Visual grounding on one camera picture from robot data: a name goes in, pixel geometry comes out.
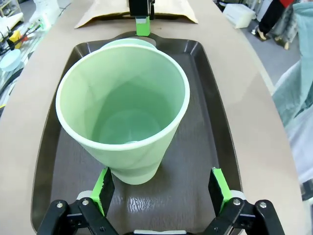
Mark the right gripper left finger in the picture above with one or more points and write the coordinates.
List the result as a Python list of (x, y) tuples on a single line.
[(101, 193)]

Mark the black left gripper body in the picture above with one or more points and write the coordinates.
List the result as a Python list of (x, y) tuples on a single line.
[(140, 7)]

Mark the finger of the green left gripper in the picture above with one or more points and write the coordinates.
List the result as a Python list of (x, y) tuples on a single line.
[(142, 27)]

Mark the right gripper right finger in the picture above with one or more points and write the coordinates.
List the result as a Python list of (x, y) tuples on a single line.
[(220, 193)]

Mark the pale green tall cup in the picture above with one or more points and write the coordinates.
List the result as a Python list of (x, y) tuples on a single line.
[(122, 105)]

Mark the brown paper mat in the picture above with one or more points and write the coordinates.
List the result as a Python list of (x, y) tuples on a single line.
[(171, 11)]

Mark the white plastic box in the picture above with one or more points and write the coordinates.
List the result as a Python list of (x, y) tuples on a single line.
[(238, 14)]

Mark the yellow tool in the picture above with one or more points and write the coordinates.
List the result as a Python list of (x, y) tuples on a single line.
[(14, 36)]

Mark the person in black trousers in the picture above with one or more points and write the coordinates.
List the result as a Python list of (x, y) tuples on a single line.
[(271, 14)]

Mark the pale blue bowl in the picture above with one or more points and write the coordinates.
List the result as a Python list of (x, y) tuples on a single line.
[(9, 60)]

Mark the teal cloth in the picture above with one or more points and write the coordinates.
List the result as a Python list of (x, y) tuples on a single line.
[(298, 73)]

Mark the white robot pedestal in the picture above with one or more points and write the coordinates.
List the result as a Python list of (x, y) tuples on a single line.
[(46, 12)]

